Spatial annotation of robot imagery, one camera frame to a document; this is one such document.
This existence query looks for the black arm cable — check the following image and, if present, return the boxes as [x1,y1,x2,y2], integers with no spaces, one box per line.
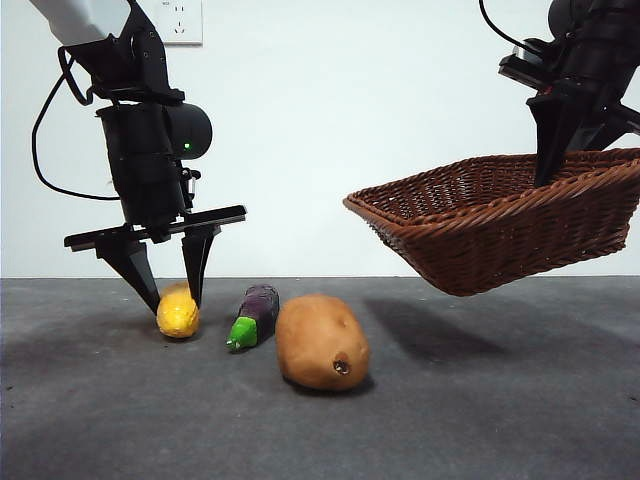
[478,0,526,51]
[30,46,122,201]

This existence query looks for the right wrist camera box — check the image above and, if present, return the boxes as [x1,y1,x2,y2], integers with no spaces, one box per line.
[498,38,556,94]

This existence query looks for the brown potato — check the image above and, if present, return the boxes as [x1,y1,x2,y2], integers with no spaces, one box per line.
[274,293,372,392]

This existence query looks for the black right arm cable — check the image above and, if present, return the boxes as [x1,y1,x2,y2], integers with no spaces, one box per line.
[478,0,526,51]

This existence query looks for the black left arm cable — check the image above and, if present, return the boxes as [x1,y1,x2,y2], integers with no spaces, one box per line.
[30,46,122,201]

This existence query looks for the yellow corn cob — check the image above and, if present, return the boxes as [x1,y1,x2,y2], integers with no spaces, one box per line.
[156,282,200,343]

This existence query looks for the purple eggplant with green stem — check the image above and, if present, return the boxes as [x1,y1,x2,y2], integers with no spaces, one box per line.
[226,284,281,354]

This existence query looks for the brown wicker basket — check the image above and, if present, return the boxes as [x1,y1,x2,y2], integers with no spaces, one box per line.
[342,147,640,297]

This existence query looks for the white wall socket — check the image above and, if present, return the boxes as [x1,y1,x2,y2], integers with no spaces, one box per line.
[160,0,204,47]

